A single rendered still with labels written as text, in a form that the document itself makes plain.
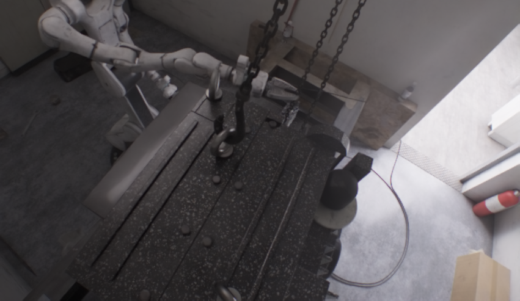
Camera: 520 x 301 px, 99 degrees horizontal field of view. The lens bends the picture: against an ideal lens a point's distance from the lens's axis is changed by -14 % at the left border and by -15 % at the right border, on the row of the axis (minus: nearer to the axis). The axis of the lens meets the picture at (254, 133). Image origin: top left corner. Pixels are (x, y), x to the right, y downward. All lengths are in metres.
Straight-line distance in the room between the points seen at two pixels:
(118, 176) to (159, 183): 0.19
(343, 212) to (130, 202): 0.46
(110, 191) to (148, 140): 0.16
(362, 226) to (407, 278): 0.56
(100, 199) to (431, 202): 2.82
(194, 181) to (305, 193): 0.22
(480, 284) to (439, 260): 0.36
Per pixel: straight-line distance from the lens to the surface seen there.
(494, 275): 2.88
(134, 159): 0.71
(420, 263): 2.72
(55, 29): 1.17
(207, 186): 0.51
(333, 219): 0.63
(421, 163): 3.18
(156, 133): 0.73
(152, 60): 1.08
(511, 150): 3.08
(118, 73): 1.49
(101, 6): 1.38
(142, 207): 0.52
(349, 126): 2.01
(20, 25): 3.36
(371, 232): 2.51
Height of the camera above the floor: 2.09
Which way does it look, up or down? 56 degrees down
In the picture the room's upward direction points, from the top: 14 degrees clockwise
